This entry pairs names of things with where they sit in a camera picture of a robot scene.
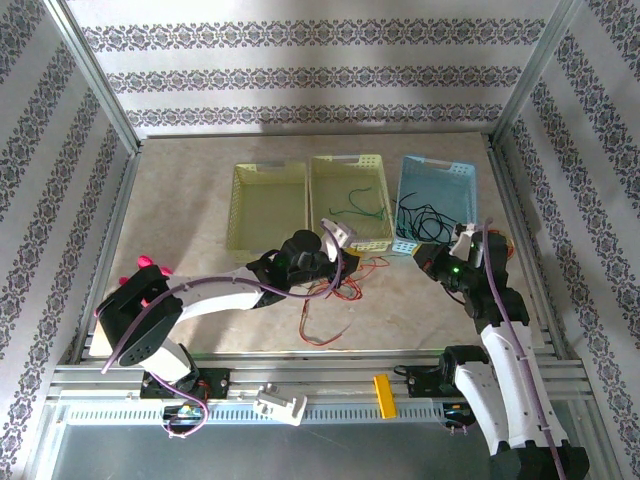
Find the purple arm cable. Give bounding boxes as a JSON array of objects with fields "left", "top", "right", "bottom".
[
  {"left": 101, "top": 219, "right": 346, "bottom": 440},
  {"left": 443, "top": 216, "right": 570, "bottom": 480}
]

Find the red wire coil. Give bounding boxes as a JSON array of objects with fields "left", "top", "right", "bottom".
[{"left": 492, "top": 228, "right": 517, "bottom": 259}]

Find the green cable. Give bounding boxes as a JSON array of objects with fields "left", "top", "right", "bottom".
[{"left": 326, "top": 185, "right": 391, "bottom": 222}]

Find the aluminium frame side rail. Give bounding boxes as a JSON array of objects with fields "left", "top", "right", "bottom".
[
  {"left": 69, "top": 149, "right": 145, "bottom": 364},
  {"left": 485, "top": 139, "right": 572, "bottom": 354}
]

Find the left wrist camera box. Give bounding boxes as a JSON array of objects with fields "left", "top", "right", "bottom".
[{"left": 319, "top": 216, "right": 358, "bottom": 249}]

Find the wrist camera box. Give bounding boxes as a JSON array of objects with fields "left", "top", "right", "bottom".
[
  {"left": 449, "top": 221, "right": 482, "bottom": 262},
  {"left": 319, "top": 216, "right": 358, "bottom": 249}
]

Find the aluminium frame post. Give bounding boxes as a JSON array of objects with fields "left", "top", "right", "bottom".
[
  {"left": 42, "top": 0, "right": 146, "bottom": 157},
  {"left": 487, "top": 0, "right": 589, "bottom": 149}
]

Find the blue perforated plastic basket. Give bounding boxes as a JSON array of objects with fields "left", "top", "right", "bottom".
[{"left": 390, "top": 154, "right": 479, "bottom": 254}]

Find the small circuit board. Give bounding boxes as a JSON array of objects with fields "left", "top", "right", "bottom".
[
  {"left": 441, "top": 399, "right": 475, "bottom": 427},
  {"left": 162, "top": 403, "right": 209, "bottom": 423}
]

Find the black cable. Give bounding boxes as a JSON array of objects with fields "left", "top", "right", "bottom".
[{"left": 394, "top": 191, "right": 464, "bottom": 241}]

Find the yellow-green perforated basket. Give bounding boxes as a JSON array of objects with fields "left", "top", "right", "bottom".
[{"left": 225, "top": 160, "right": 310, "bottom": 264}]

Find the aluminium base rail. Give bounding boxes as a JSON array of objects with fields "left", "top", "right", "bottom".
[{"left": 47, "top": 349, "right": 589, "bottom": 402}]

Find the white plastic bracket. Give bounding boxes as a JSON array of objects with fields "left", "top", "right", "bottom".
[{"left": 251, "top": 381, "right": 308, "bottom": 428}]

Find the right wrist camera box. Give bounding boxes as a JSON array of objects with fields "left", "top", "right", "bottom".
[{"left": 449, "top": 221, "right": 482, "bottom": 262}]

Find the pale yellow perforated basket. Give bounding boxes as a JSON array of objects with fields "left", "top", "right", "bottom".
[{"left": 306, "top": 153, "right": 394, "bottom": 252}]

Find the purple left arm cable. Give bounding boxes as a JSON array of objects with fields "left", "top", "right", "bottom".
[{"left": 101, "top": 219, "right": 346, "bottom": 440}]

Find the white slotted cable duct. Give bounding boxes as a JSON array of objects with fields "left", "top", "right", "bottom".
[{"left": 64, "top": 401, "right": 482, "bottom": 427}]

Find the magenta plastic object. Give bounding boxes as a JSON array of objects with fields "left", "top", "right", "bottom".
[{"left": 94, "top": 254, "right": 175, "bottom": 318}]

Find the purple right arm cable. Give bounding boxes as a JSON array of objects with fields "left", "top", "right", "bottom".
[{"left": 443, "top": 216, "right": 570, "bottom": 480}]

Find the yellow block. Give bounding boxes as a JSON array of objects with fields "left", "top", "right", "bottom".
[{"left": 372, "top": 373, "right": 399, "bottom": 420}]

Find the red cable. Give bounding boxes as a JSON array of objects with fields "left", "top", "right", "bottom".
[{"left": 298, "top": 253, "right": 397, "bottom": 347}]

